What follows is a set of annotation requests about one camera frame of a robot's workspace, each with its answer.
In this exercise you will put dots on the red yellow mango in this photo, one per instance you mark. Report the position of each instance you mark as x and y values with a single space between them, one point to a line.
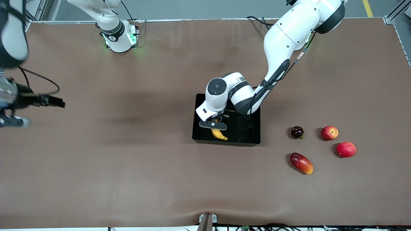
301 163

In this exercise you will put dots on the large red apple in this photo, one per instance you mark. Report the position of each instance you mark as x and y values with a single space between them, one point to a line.
346 149

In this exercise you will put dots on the aluminium corner profile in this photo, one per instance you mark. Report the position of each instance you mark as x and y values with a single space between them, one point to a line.
396 12

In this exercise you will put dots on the black plastic tray box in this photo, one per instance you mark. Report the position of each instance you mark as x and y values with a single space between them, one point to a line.
249 131

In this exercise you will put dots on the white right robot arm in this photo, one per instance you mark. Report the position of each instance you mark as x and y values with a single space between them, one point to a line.
16 32

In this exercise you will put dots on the brown table mat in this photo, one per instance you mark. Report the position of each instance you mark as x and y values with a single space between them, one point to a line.
96 176

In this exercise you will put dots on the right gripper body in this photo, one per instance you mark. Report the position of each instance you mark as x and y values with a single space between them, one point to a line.
24 99

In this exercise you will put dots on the grey camera stand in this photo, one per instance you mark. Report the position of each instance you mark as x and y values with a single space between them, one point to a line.
207 223

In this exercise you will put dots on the yellow banana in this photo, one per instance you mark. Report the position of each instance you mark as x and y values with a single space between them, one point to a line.
220 134

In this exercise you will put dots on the aluminium frame profile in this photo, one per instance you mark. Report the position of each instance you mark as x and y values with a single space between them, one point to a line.
40 8

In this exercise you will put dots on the small red yellow apple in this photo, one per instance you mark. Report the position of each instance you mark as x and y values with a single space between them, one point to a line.
329 133

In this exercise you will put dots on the small green circuit board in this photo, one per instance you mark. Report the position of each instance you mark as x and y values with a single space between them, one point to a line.
246 227

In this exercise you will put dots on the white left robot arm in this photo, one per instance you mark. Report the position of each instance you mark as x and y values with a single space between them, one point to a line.
289 35

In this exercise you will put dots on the dark purple plum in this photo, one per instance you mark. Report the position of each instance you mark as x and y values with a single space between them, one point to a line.
297 132

